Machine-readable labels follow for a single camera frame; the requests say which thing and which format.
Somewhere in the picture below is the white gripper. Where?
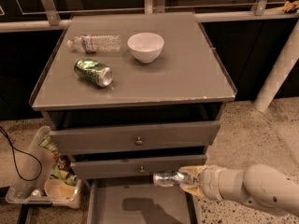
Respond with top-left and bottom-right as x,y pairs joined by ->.
178,165 -> 224,201

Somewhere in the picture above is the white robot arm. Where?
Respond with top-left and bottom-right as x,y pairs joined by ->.
178,164 -> 299,217

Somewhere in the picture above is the grey top drawer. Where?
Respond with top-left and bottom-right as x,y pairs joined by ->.
50,121 -> 221,155

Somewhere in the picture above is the grey drawer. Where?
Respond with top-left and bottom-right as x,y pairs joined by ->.
71,155 -> 206,179
50,121 -> 221,155
87,176 -> 200,224

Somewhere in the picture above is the grey bottom drawer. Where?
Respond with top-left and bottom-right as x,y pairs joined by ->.
87,176 -> 200,224

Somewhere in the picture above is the grey middle drawer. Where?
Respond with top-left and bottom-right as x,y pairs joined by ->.
71,155 -> 206,179

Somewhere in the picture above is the grey drawer cabinet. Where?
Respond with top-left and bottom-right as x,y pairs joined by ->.
28,12 -> 237,180

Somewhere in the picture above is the green soda can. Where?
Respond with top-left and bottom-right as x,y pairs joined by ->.
74,58 -> 113,88

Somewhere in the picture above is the brown snack bag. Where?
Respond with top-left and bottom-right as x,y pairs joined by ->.
56,156 -> 71,172

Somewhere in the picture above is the cream bowl in bin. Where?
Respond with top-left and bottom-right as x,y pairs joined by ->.
44,178 -> 76,200

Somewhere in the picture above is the white bowl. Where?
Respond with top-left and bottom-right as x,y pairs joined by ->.
127,33 -> 164,63

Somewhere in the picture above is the clear plastic storage bin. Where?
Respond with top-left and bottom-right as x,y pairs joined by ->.
6,126 -> 81,209

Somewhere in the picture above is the green snack bag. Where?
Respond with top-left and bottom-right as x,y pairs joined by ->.
38,135 -> 61,158

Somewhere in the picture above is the small silver ball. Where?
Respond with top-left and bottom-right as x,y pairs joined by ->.
31,189 -> 42,197

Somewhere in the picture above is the clear plastic water bottle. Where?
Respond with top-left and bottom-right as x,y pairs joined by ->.
67,35 -> 121,54

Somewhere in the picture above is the yellow object on railing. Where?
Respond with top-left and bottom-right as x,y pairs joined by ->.
283,0 -> 299,13

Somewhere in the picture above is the black cable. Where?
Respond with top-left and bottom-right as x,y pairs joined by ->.
0,125 -> 43,182

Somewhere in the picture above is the metal railing frame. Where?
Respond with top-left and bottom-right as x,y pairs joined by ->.
0,0 -> 298,33

